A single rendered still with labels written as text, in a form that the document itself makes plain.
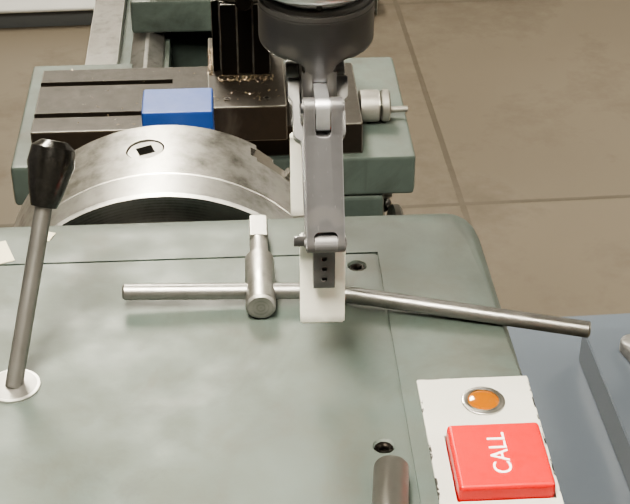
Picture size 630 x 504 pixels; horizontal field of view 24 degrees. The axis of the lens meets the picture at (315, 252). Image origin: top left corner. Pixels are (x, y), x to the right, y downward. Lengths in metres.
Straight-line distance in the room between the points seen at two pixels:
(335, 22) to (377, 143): 1.04
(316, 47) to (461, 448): 0.27
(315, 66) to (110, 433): 0.27
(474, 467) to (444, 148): 2.94
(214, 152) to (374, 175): 0.65
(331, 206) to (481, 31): 3.58
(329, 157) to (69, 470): 0.26
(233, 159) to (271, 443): 0.42
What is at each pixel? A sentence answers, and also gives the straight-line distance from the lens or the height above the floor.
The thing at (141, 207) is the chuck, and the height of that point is 1.22.
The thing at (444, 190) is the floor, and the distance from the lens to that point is 3.64.
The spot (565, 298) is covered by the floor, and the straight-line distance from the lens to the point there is 3.29.
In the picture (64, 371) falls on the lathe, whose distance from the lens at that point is 1.02.
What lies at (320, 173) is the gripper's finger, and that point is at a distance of 0.91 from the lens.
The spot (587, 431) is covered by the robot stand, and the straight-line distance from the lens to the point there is 1.76.
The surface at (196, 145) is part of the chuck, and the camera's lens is 1.31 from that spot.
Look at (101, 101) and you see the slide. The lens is 1.97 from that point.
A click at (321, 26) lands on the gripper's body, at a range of 0.91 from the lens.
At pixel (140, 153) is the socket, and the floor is 1.23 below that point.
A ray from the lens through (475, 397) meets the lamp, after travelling 0.98.
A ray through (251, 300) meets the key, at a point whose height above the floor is 1.27.
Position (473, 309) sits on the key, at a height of 1.27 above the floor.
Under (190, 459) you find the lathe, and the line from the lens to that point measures 0.94.
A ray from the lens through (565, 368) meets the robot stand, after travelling 1.85.
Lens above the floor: 1.88
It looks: 34 degrees down
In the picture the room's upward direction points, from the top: straight up
